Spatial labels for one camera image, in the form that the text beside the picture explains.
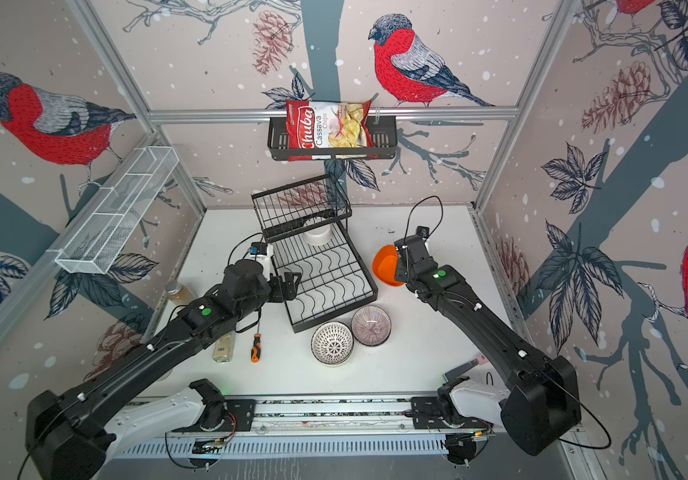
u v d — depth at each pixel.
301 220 1.14
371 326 0.86
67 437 0.37
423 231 0.71
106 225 0.75
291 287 0.69
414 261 0.60
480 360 0.80
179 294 0.87
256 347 0.83
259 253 0.66
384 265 0.87
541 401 0.38
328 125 0.88
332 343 0.81
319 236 1.03
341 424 0.73
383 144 0.93
